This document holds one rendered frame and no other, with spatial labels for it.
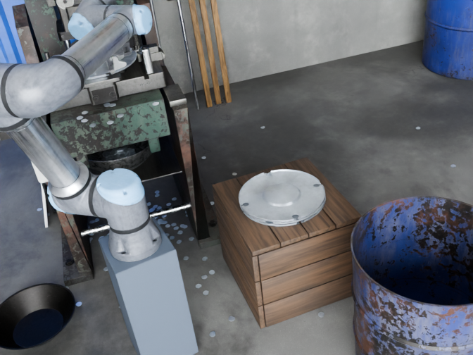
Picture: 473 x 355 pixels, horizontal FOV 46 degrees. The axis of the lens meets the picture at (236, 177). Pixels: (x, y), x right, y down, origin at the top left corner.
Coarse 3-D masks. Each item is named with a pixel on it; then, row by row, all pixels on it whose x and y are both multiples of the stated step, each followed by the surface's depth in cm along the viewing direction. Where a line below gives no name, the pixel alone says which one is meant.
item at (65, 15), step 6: (60, 0) 180; (66, 0) 180; (72, 0) 181; (78, 0) 183; (60, 6) 181; (66, 6) 181; (72, 6) 181; (60, 12) 183; (66, 12) 181; (72, 12) 181; (66, 18) 185; (66, 24) 186; (66, 30) 187
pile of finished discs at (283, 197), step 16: (256, 176) 196; (272, 176) 195; (288, 176) 194; (304, 176) 193; (240, 192) 189; (256, 192) 188; (272, 192) 186; (288, 192) 185; (304, 192) 185; (320, 192) 184; (256, 208) 180; (272, 208) 180; (288, 208) 179; (304, 208) 178; (320, 208) 180; (272, 224) 176; (288, 224) 174
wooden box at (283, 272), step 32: (224, 192) 193; (224, 224) 196; (256, 224) 177; (320, 224) 174; (352, 224) 175; (224, 256) 215; (256, 256) 168; (288, 256) 173; (320, 256) 178; (256, 288) 175; (288, 288) 180; (320, 288) 186; (256, 320) 189
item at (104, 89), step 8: (88, 80) 179; (96, 80) 178; (104, 80) 177; (112, 80) 178; (88, 88) 190; (96, 88) 190; (104, 88) 191; (112, 88) 192; (96, 96) 192; (104, 96) 193; (112, 96) 192; (96, 104) 193
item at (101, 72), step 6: (132, 54) 193; (120, 60) 190; (126, 60) 189; (132, 60) 189; (102, 66) 186; (126, 66) 184; (96, 72) 183; (102, 72) 183; (108, 72) 182; (114, 72) 181; (90, 78) 179
